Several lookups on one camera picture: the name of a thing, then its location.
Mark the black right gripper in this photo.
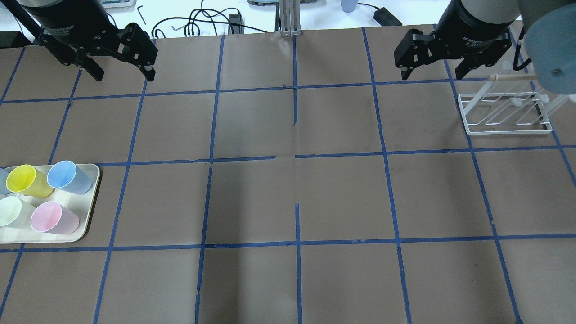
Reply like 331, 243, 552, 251
394, 28, 512, 81

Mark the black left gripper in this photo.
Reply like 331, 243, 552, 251
38, 22, 158, 82

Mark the light blue plastic cup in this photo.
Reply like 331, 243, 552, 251
47, 160, 93, 195

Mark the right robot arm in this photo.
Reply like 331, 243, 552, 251
394, 0, 576, 95

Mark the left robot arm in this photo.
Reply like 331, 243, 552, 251
2, 0, 158, 81

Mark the blue cup on desk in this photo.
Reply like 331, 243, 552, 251
340, 0, 359, 13

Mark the yellow plastic cup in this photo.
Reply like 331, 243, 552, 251
6, 164, 55, 198

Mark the pink plastic cup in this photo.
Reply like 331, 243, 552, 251
30, 201, 80, 234

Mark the grey blue plastic cup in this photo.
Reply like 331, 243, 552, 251
0, 168, 12, 195

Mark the pale green plastic cup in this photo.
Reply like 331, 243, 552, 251
0, 196, 36, 230

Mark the black allen key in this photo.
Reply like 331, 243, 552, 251
136, 5, 147, 25

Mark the black power adapter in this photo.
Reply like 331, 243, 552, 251
373, 8, 403, 27

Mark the beige plastic tray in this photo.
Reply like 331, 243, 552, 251
0, 164, 101, 246

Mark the white wire cup rack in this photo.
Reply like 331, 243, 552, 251
457, 61, 575, 136

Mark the black cable bundle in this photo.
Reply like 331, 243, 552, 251
151, 8, 270, 39

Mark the aluminium frame post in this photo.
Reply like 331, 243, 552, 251
279, 0, 302, 37

